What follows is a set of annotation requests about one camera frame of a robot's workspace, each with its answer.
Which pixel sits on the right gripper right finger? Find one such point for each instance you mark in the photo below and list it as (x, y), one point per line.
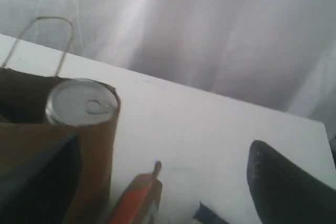
(282, 192)

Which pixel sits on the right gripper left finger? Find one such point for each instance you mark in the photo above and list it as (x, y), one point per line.
(41, 189)

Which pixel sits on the long noodle package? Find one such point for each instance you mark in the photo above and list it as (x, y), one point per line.
(204, 215)

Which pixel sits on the pull-tab can dark grains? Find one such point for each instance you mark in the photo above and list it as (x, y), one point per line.
(78, 102)

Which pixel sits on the brown pouch with orange band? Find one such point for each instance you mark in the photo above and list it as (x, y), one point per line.
(140, 201)

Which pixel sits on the brown paper bag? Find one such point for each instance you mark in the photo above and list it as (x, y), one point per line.
(57, 137)

